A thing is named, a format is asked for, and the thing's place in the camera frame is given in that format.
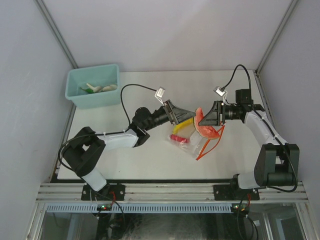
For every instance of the aluminium frame rail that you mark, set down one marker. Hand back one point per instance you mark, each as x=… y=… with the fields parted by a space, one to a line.
x=162 y=193

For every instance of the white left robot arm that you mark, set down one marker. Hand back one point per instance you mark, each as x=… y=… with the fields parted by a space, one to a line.
x=82 y=153

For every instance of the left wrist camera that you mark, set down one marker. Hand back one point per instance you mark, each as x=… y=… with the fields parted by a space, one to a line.
x=159 y=94

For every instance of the blue slotted cable duct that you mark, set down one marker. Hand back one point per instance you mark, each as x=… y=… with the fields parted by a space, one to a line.
x=138 y=208

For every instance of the white fake bone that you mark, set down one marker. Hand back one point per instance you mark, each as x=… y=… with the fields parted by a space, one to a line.
x=96 y=89

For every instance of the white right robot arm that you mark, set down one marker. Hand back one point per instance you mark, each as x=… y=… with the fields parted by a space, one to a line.
x=277 y=164

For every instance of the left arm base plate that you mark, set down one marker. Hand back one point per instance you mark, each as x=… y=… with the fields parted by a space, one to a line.
x=110 y=191

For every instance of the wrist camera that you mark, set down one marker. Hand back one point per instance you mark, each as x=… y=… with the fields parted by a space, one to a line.
x=222 y=93
x=159 y=94

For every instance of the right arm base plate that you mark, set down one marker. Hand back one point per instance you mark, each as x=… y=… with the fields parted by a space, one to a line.
x=225 y=192

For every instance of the teal plastic bin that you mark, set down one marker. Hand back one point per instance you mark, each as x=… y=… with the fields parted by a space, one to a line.
x=101 y=75

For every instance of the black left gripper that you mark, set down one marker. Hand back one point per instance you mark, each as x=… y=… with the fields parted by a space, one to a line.
x=177 y=115

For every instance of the red fake chili pepper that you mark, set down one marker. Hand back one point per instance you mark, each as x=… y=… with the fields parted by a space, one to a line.
x=179 y=139

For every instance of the green fake chili pepper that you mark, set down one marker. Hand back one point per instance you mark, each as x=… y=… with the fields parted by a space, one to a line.
x=87 y=90

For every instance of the clear zip top bag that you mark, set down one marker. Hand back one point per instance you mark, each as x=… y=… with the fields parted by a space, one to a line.
x=198 y=145

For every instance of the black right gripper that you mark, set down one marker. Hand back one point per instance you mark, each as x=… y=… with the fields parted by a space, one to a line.
x=216 y=116

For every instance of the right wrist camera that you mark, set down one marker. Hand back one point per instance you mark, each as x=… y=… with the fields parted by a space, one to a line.
x=222 y=93

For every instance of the yellow fake banana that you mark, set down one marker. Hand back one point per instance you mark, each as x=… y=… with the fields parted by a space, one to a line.
x=182 y=125

